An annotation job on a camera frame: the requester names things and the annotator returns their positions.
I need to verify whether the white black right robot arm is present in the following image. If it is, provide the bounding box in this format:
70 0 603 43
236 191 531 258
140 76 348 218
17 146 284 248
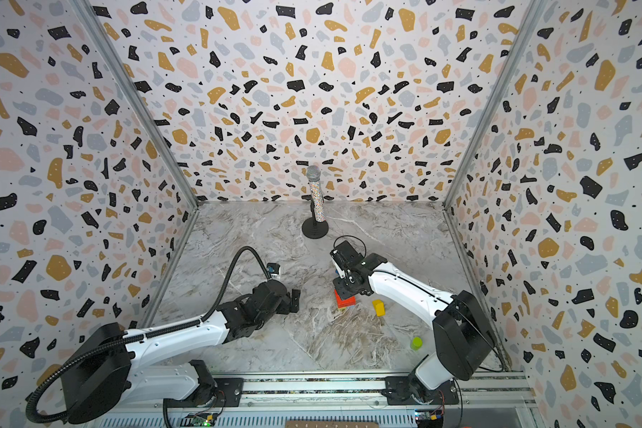
330 241 495 394

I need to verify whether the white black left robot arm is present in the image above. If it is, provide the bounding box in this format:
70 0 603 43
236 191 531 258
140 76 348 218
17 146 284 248
61 279 301 424

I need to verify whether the yellow rectangular wood block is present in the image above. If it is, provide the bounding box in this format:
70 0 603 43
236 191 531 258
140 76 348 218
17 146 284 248
372 300 385 317

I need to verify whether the black round microphone stand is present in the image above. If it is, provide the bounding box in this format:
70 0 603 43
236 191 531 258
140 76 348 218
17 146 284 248
301 197 329 239

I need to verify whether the lime green wood cylinder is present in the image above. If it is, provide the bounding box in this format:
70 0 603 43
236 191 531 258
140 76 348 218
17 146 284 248
410 336 424 351

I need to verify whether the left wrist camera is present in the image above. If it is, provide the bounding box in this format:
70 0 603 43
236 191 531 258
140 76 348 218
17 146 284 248
267 262 281 278

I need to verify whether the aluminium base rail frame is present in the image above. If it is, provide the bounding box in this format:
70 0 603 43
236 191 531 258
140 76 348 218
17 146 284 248
90 371 544 427

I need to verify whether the black corrugated cable conduit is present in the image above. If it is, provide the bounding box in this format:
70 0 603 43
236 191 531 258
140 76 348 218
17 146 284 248
25 245 271 424

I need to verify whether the right corner aluminium post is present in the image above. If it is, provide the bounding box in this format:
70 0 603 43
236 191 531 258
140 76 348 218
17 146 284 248
442 0 547 210

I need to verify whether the corner aluminium post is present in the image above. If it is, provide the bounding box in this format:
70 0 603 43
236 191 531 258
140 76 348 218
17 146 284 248
442 0 547 210
71 1 199 210

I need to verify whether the left corner aluminium post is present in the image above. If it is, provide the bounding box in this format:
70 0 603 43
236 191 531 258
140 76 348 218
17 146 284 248
71 1 199 210

